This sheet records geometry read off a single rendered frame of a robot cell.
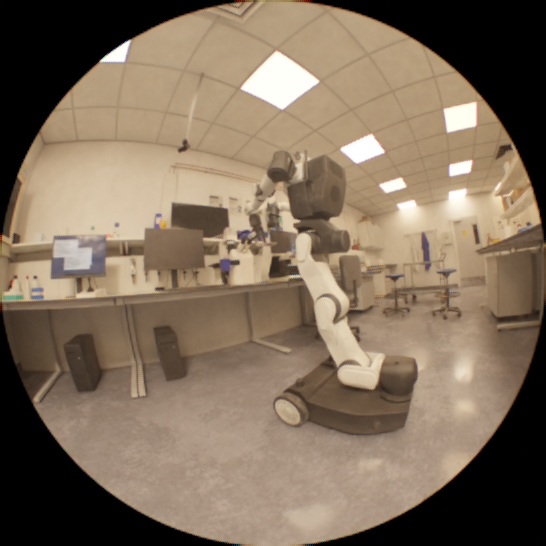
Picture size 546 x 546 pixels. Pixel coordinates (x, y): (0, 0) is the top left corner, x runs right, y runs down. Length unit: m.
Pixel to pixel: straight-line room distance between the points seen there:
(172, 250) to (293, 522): 1.78
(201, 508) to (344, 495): 0.49
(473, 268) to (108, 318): 7.70
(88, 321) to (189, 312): 1.15
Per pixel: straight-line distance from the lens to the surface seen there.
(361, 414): 0.90
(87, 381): 1.81
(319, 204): 0.92
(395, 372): 0.92
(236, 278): 1.50
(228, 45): 2.05
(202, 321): 2.21
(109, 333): 2.17
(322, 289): 0.93
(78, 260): 1.77
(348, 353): 0.96
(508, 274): 2.80
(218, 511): 0.85
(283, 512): 0.82
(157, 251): 1.62
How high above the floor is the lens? 0.77
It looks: 2 degrees up
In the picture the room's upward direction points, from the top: 5 degrees counter-clockwise
